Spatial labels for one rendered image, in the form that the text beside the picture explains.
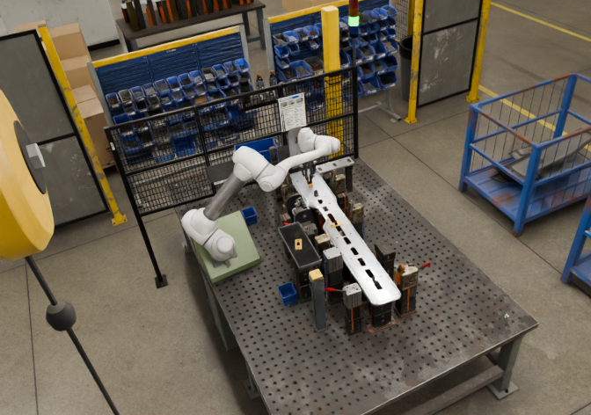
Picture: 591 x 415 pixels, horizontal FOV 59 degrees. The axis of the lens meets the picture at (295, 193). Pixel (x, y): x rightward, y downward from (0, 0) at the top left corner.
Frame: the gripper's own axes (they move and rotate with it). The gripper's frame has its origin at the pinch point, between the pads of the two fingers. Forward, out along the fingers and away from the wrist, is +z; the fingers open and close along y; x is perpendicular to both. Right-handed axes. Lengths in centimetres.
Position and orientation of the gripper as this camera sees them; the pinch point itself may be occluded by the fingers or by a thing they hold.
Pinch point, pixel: (309, 178)
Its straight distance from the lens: 374.8
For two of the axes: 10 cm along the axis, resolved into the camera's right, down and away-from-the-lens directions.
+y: 9.3, -2.8, 2.2
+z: 0.8, 7.8, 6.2
